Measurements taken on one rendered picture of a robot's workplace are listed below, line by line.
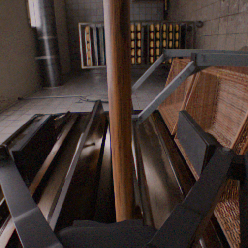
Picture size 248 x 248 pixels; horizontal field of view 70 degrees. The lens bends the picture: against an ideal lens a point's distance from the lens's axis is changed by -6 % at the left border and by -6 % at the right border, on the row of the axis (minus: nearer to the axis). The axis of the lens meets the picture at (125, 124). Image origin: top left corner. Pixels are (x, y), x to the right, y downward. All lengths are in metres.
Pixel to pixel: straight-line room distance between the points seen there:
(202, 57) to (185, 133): 0.51
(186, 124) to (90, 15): 5.22
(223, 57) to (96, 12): 4.79
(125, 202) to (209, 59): 0.52
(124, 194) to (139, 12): 5.14
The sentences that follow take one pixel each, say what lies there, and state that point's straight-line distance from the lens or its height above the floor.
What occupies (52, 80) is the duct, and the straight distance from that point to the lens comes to 3.38.
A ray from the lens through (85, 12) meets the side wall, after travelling 5.38.
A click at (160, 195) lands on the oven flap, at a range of 0.92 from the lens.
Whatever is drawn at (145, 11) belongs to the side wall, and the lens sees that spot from 5.34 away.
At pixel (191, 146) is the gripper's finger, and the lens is 0.17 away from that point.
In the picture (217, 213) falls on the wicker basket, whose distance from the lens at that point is 0.83.
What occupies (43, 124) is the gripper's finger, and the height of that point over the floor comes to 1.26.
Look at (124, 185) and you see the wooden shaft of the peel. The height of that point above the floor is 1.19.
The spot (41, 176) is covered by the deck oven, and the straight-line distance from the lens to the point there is 1.10.
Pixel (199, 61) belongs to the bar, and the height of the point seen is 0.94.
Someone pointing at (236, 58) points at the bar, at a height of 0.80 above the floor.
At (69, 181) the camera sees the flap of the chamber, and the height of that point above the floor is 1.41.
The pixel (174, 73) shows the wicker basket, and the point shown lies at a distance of 1.79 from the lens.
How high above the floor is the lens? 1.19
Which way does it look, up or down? level
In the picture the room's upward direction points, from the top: 92 degrees counter-clockwise
